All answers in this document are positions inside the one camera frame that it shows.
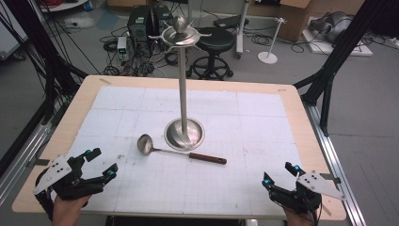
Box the person's right hand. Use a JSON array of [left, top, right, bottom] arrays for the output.
[[282, 205, 318, 226]]

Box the steel ladle with wooden handle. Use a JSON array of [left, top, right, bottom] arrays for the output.
[[136, 133, 228, 166]]

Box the person's left hand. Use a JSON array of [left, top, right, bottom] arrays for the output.
[[51, 194, 92, 226]]

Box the black flat case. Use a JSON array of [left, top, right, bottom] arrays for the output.
[[213, 14, 249, 30]]

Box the black computer tower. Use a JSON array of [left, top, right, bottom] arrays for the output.
[[152, 4, 174, 36], [126, 5, 152, 43]]

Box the grey bag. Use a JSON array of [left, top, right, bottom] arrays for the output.
[[308, 10, 355, 43]]

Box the aluminium rail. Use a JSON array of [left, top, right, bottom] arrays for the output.
[[302, 101, 367, 226], [0, 121, 54, 206]]

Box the white utensil stand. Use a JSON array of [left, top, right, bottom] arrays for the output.
[[257, 17, 288, 66]]

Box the tangle of black floor cables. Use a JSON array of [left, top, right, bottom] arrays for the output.
[[99, 24, 190, 77]]

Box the black round stool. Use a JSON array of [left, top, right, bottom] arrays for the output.
[[185, 26, 236, 81]]

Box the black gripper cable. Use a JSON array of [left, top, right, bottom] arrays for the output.
[[310, 202, 324, 226]]

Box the cardboard box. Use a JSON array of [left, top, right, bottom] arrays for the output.
[[278, 0, 314, 42]]

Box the black metal frame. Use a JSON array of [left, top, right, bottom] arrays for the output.
[[293, 0, 399, 137], [0, 0, 89, 170]]

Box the steel utensil stand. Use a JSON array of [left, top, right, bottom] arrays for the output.
[[148, 15, 213, 153]]

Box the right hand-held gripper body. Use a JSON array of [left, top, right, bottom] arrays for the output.
[[268, 169, 346, 216]]

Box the small silver power box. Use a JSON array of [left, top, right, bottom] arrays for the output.
[[116, 36, 129, 55]]

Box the white grid mat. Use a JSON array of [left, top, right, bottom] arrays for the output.
[[43, 85, 316, 219]]

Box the white metal post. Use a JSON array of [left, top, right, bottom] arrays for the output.
[[234, 0, 251, 60]]

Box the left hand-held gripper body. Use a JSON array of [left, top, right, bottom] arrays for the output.
[[32, 154, 106, 221]]

